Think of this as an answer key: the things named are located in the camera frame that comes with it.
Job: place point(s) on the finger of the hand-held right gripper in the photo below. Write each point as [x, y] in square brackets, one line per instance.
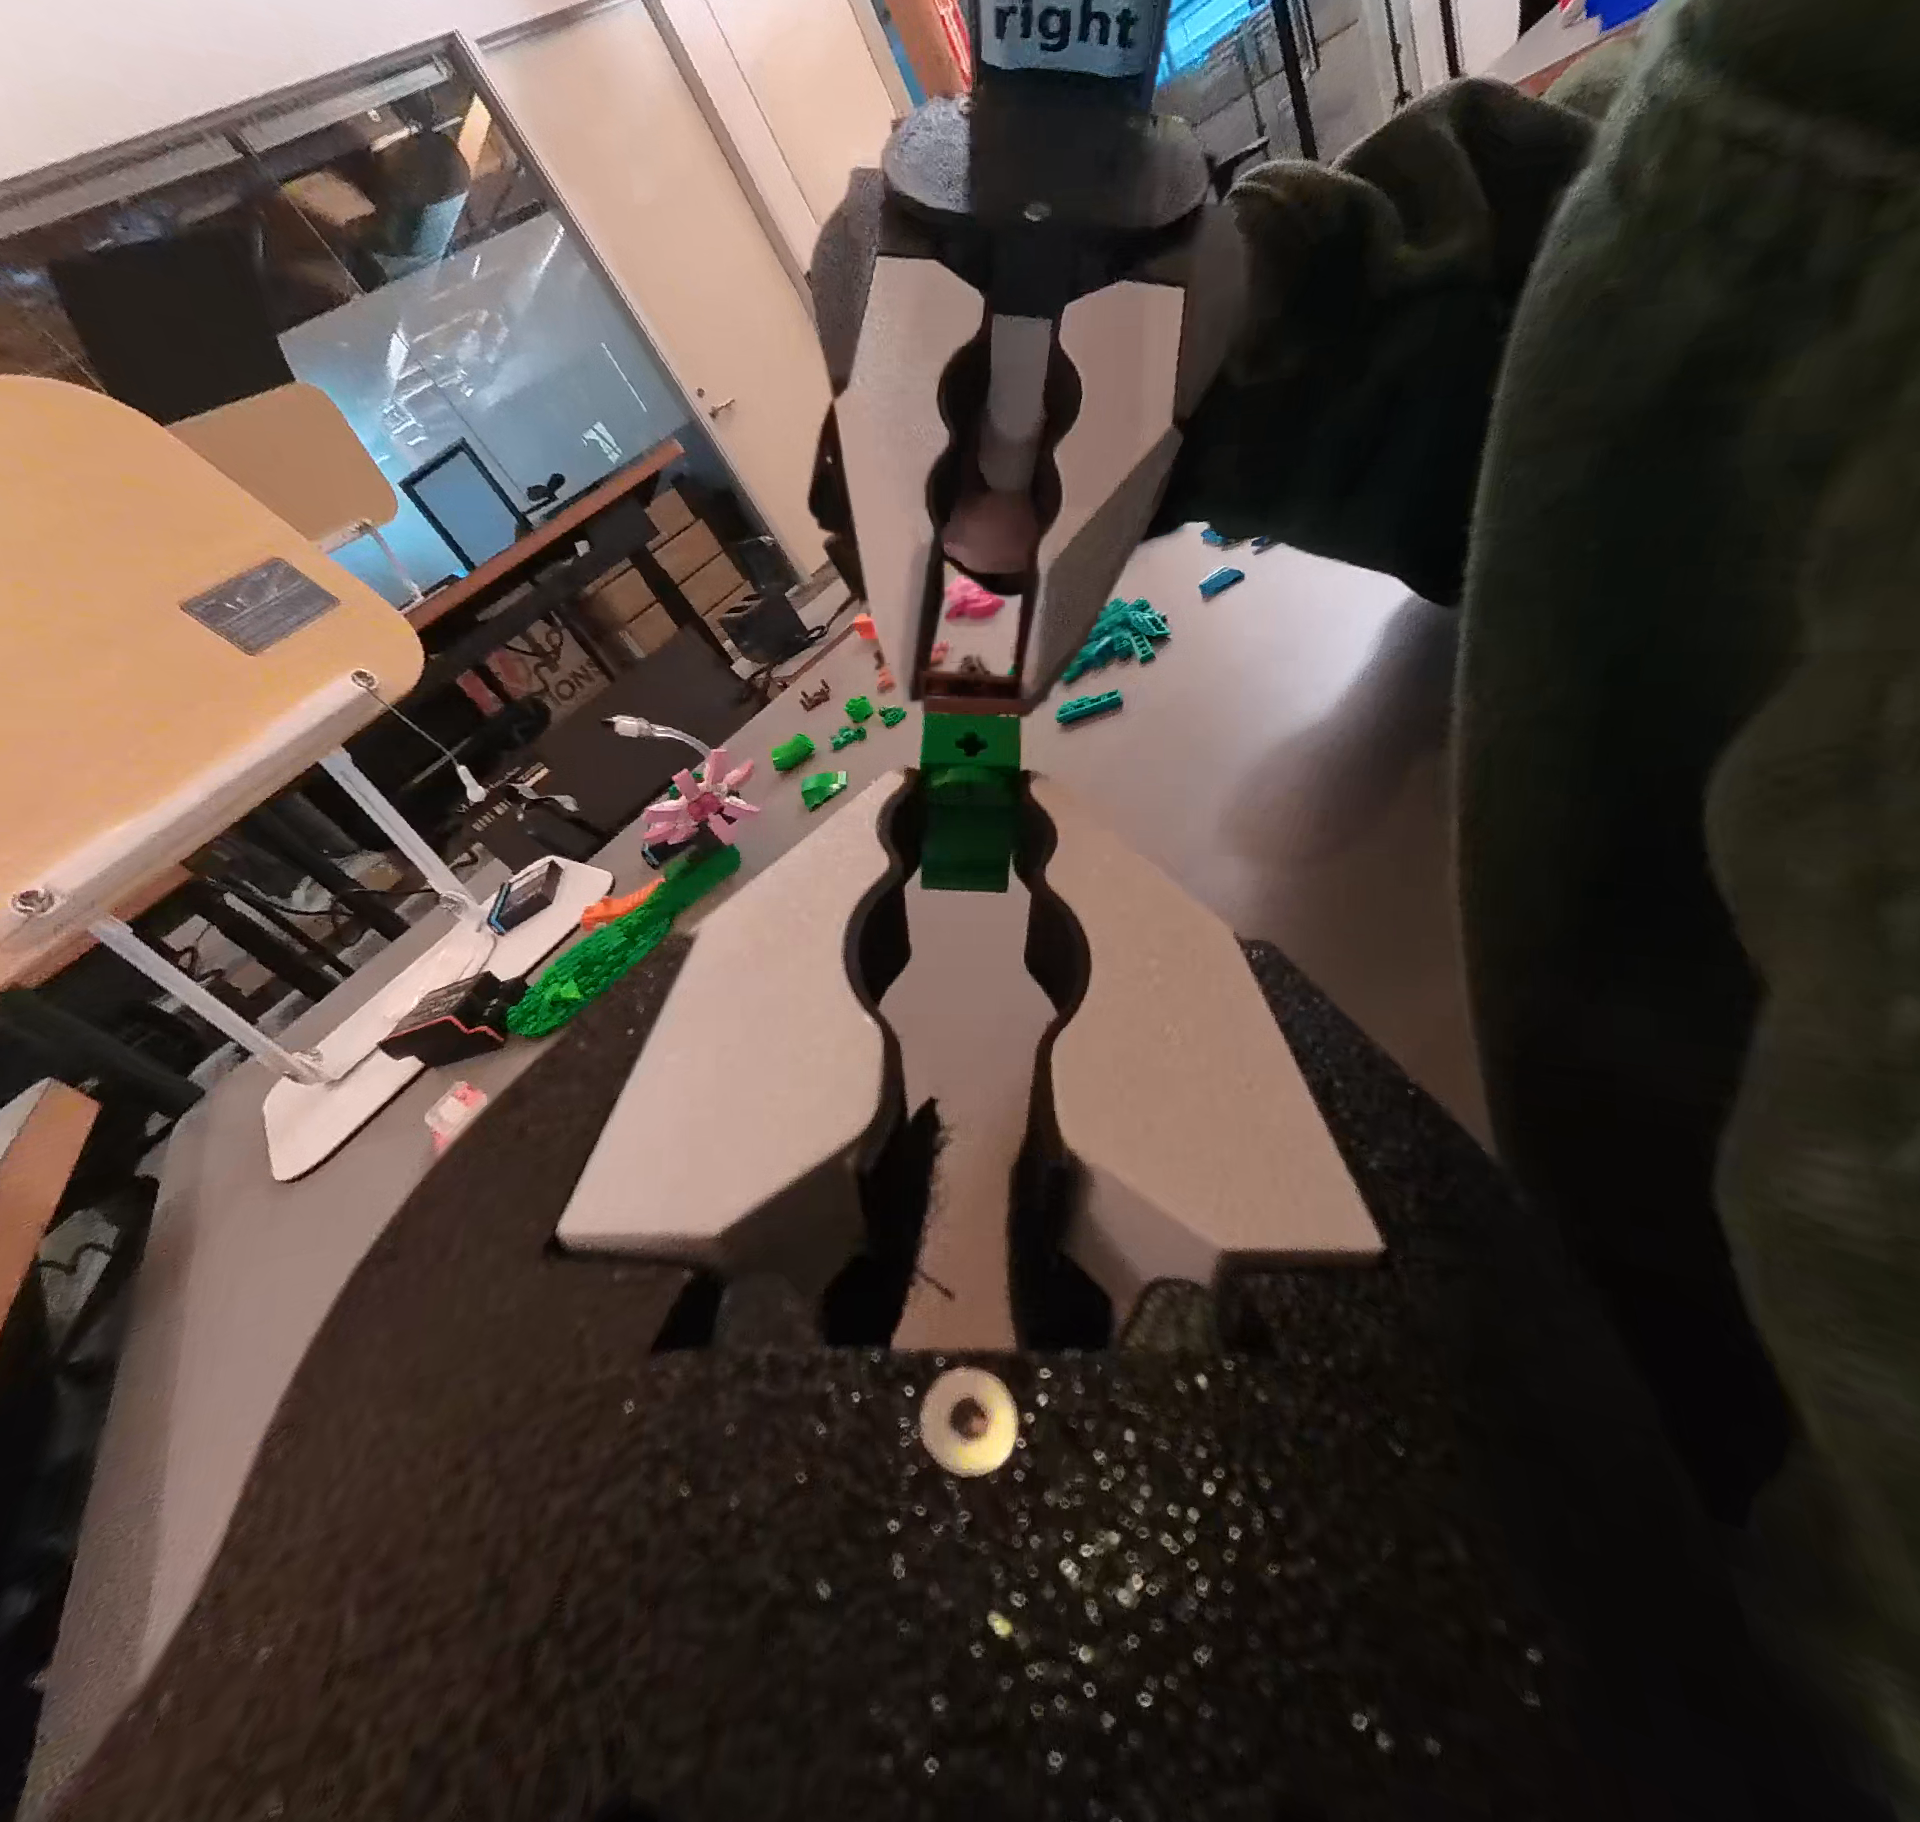
[892, 413]
[1124, 396]

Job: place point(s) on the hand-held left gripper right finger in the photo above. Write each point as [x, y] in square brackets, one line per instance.
[1215, 1102]

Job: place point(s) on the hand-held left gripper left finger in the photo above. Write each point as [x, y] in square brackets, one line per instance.
[721, 1102]

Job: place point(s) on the green lego model pink flower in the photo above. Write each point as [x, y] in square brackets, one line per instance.
[614, 952]

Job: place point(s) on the green lego slope brick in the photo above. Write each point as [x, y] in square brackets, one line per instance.
[824, 792]

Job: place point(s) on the green and brown lego assembly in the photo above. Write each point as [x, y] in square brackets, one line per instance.
[972, 803]

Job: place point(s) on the person's right forearm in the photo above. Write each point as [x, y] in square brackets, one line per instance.
[1380, 352]

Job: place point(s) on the pile of pink lego pieces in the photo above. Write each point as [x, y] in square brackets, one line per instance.
[974, 600]

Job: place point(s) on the blue lego piece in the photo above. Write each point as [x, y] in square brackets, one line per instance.
[1223, 583]

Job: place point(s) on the orange lego plate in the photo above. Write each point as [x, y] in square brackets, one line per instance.
[614, 910]

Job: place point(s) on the pile of teal lego pieces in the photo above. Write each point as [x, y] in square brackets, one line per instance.
[1118, 636]

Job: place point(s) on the single teal lego plate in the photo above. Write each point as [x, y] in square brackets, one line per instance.
[1088, 708]

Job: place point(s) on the person's right hand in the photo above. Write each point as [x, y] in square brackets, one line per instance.
[991, 533]

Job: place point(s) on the black box device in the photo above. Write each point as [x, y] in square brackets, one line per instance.
[769, 627]

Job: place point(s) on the small clear pink card case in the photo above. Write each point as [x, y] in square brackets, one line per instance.
[459, 1117]

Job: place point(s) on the black battery blue stripe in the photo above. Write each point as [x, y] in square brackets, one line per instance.
[524, 900]

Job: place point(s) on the black battery red label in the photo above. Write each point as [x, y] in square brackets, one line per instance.
[451, 1020]

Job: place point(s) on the person's green hoodie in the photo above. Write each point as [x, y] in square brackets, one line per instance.
[1724, 803]

